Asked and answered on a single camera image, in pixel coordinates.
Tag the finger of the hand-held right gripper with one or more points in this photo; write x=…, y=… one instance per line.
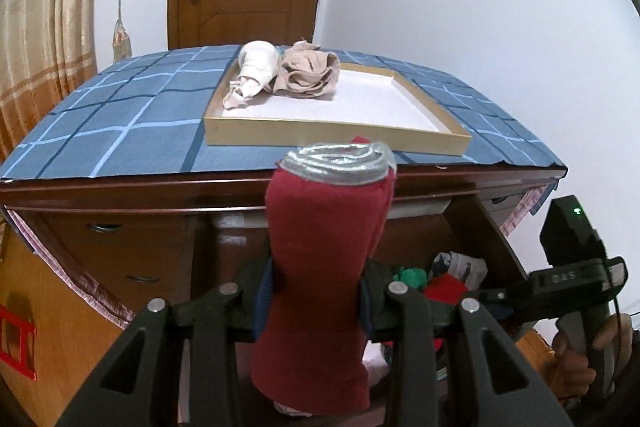
x=505, y=296

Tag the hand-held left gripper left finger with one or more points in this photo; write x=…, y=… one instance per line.
x=264, y=302

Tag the beige underwear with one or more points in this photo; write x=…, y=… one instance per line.
x=307, y=74

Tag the red plastic stool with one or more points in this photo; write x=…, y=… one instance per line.
x=20, y=342

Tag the green underwear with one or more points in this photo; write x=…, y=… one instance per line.
x=411, y=277

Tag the white sock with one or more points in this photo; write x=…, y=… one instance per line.
x=252, y=67

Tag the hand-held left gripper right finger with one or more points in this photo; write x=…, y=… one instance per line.
x=366, y=307

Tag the beige shallow cardboard box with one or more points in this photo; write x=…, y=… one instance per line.
x=350, y=112

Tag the curtain tieback tassel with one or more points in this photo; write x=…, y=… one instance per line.
x=121, y=39

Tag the beige patterned curtain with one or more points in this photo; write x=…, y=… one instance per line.
x=45, y=32

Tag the blue checked tablecloth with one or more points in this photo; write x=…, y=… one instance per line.
x=125, y=127

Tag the dark wooden desk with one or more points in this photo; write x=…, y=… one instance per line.
x=150, y=252

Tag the bright red sock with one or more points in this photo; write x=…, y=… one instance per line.
x=445, y=289

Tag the person's right hand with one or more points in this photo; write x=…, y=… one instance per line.
x=572, y=372

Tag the grey white patterned underwear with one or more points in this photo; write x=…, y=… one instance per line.
x=465, y=267

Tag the dark red sock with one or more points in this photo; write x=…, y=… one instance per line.
x=315, y=257

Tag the pale pink underwear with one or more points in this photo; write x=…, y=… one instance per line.
x=376, y=364

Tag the wooden desk drawer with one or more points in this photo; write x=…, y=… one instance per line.
x=475, y=237

